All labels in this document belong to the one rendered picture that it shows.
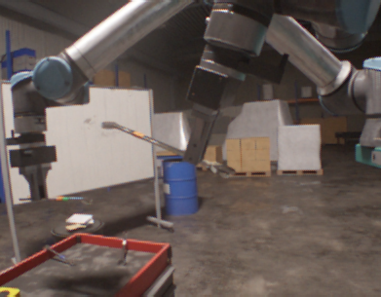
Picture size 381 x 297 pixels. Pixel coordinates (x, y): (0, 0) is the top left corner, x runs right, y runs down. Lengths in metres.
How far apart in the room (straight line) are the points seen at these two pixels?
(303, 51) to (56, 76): 0.73
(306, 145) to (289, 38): 6.76
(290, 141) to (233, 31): 7.25
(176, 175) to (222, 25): 3.97
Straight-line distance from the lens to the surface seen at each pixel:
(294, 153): 7.66
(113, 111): 3.42
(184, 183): 4.34
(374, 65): 0.95
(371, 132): 0.93
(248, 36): 0.40
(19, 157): 0.80
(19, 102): 0.83
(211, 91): 0.38
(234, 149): 7.51
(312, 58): 0.98
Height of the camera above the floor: 1.38
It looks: 5 degrees down
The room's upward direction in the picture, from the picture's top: 3 degrees counter-clockwise
